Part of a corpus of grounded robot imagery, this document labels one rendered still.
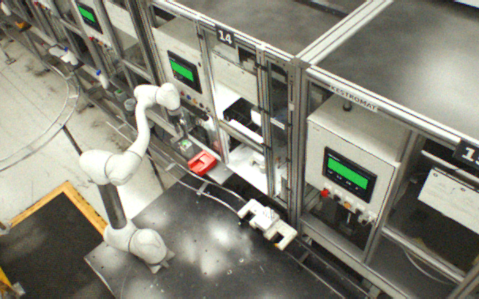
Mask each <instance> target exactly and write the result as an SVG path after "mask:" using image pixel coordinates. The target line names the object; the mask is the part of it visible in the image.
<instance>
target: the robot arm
mask: <svg viewBox="0 0 479 299"><path fill-rule="evenodd" d="M134 95H135V98H136V99H137V100H138V103H137V106H136V109H135V116H136V121H137V125H138V130H139V136H138V138H137V140H136V141H135V142H134V144H133V145H132V146H131V147H130V148H129V149H128V150H127V151H126V152H125V153H124V154H114V153H111V152H108V151H104V150H99V149H92V150H87V151H86V152H84V153H83V154H82V155H81V157H80V159H79V166H80V168H81V169H82V171H83V172H85V173H86V174H87V175H88V176H89V178H90V179H91V180H92V181H93V182H94V183H95V184H96V185H97V187H98V190H99V192H100V195H101V198H102V201H103V203H104V206H105V211H106V214H107V216H108V220H109V224H108V225H107V226H106V228H105V230H104V240H105V242H106V243H107V244H108V245H109V246H111V247H112V248H115V249H118V250H121V251H124V252H130V253H133V254H135V255H137V256H138V258H139V259H141V260H142V261H143V263H144V264H145V265H146V266H148V267H149V268H150V269H151V271H152V273H153V274H157V272H158V271H159V270H160V269H161V268H162V267H164V268H165V269H167V270H168V269H169V265H168V264H167V262H169V260H170V259H171V258H173V257H175V255H176V254H175V252H171V251H170V250H169V249H168V248H167V247H166V246H165V244H164V242H163V240H162V238H161V237H160V236H159V235H158V232H156V231H155V230H153V229H137V228H136V226H135V225H134V224H133V222H132V221H131V219H130V218H126V214H125V212H124V206H123V203H122V200H120V196H119V192H118V190H117V187H120V186H123V185H125V184H126V183H127V182H128V181H129V180H130V179H131V178H132V177H133V175H134V174H135V173H136V171H137V170H138V168H139V166H140V164H141V162H142V160H143V155H144V153H145V150H146V147H147V146H148V145H149V142H150V128H149V125H148V123H147V122H146V117H145V113H144V112H145V110H146V108H152V107H153V106H154V104H156V103H157V104H162V106H164V107H166V109H167V112H168V114H169V117H170V120H171V124H172V125H174V126H175V129H176V132H177V134H179V133H180V132H181V130H180V127H179V125H180V126H181V129H182V130H183V132H184V133H183V135H184V140H186V139H188V133H189V132H188V128H187V126H186V123H185V121H183V120H182V118H181V116H182V112H181V111H182V108H181V103H180V101H181V99H180V96H179V93H178V91H177V88H176V87H175V85H172V84H170V83H165V84H164V85H162V87H161V88H159V87H157V86H153V85H140V86H138V87H136V89H135V91H134ZM116 186H117V187H116Z"/></svg>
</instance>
